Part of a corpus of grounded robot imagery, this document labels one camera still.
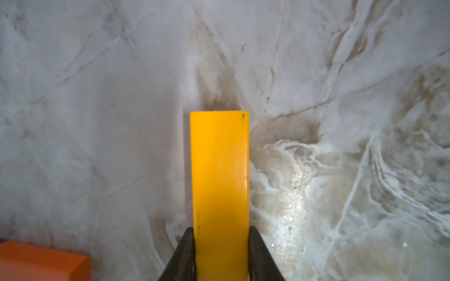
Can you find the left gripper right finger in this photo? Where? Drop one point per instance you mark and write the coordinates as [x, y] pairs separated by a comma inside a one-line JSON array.
[[261, 265]]

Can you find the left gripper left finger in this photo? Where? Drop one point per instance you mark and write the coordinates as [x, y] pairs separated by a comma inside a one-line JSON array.
[[182, 265]]

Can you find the amber long block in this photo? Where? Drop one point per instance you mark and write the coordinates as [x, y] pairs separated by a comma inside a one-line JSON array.
[[220, 189]]

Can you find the orange short block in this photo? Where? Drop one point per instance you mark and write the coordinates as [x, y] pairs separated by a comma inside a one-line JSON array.
[[24, 262]]

